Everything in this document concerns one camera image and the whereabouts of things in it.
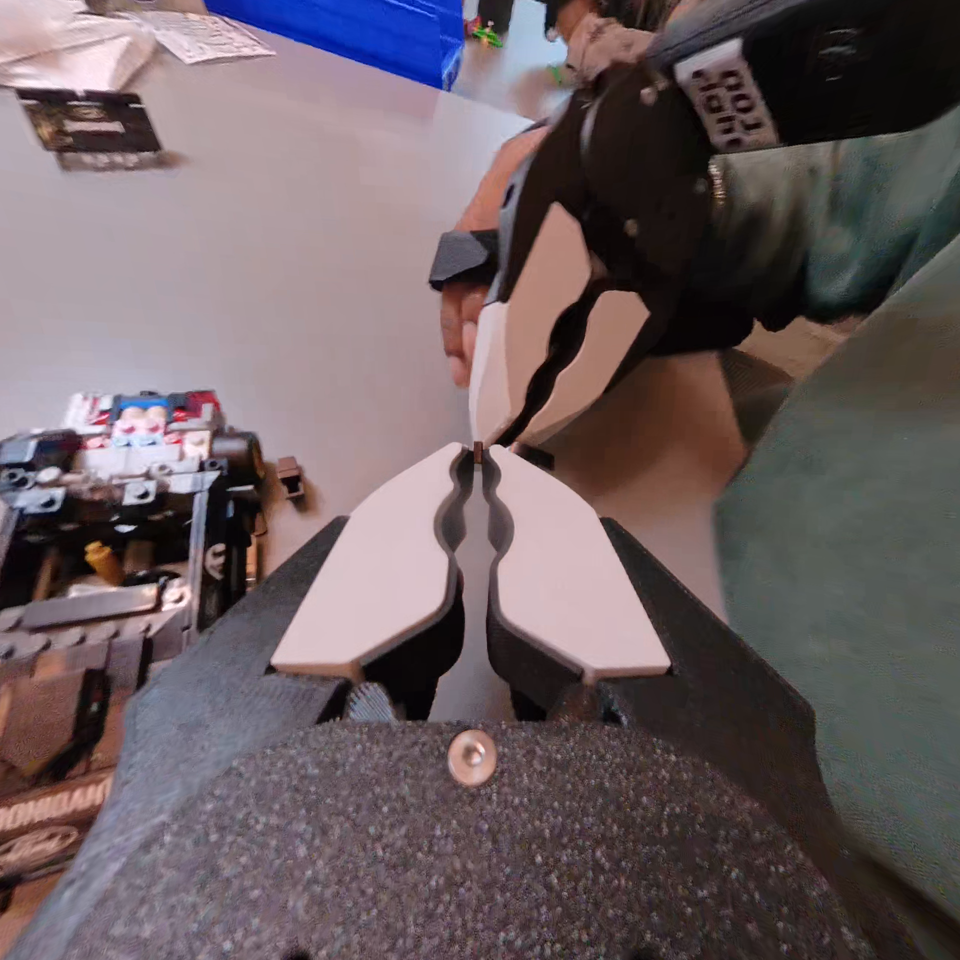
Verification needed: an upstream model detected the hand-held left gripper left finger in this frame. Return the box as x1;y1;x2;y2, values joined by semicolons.
268;441;464;676

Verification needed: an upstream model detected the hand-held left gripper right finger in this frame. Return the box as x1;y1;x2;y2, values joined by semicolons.
486;444;672;684

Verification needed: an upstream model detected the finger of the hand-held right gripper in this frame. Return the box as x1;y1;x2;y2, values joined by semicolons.
498;288;654;449
467;202;599;449

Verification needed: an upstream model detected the black lego car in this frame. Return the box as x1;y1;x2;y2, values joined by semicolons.
0;388;267;886

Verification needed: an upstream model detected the black lego roof panel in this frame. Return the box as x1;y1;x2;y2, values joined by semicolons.
15;88;185;172

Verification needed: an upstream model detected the person's right forearm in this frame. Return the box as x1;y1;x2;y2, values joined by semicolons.
708;97;960;324

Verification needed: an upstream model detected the person's right hand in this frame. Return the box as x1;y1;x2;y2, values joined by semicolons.
438;126;555;389

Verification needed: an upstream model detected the black wrist rest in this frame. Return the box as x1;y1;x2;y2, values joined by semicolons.
720;346;796;447

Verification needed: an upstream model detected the blue plastic bin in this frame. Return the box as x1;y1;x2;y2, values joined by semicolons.
204;0;466;93

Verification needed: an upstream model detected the printed white paper sheet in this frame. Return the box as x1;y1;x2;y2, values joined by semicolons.
150;11;277;65

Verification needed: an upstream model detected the crumpled white paper bag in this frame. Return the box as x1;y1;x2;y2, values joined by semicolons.
0;0;159;90

